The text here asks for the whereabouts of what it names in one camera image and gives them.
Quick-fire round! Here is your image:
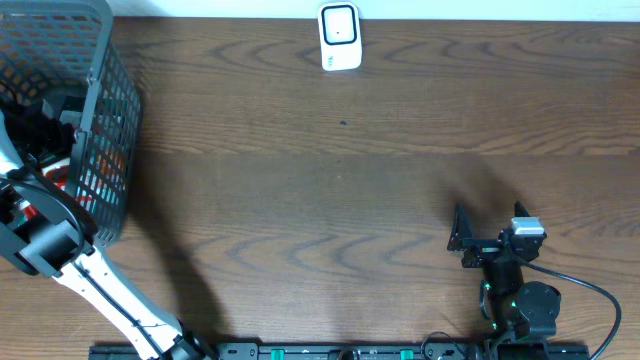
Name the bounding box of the red snack bag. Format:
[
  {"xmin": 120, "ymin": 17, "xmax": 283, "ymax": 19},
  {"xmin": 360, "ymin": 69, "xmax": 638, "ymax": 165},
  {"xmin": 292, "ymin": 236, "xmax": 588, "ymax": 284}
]
[{"xmin": 19, "ymin": 124, "xmax": 76, "ymax": 191}]

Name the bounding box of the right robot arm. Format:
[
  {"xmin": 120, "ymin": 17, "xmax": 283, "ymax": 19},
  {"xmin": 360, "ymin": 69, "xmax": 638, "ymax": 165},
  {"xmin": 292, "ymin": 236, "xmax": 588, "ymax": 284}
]
[{"xmin": 447, "ymin": 202, "xmax": 561, "ymax": 359}]

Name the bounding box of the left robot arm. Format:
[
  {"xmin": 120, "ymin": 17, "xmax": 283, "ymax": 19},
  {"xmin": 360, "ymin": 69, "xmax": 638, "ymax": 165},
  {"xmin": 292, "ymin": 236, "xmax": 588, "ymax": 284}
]
[{"xmin": 1, "ymin": 98, "xmax": 219, "ymax": 359}]

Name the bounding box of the white barcode scanner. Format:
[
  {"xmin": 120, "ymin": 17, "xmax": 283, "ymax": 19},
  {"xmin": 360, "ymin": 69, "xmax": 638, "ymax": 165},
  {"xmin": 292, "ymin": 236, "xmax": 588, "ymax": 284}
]
[{"xmin": 318, "ymin": 1, "xmax": 363, "ymax": 72}]

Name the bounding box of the grey plastic mesh basket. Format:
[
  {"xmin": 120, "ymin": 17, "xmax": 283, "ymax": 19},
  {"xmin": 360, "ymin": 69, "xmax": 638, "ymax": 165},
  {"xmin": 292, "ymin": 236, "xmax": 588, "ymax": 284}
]
[{"xmin": 1, "ymin": 0, "xmax": 142, "ymax": 247}]

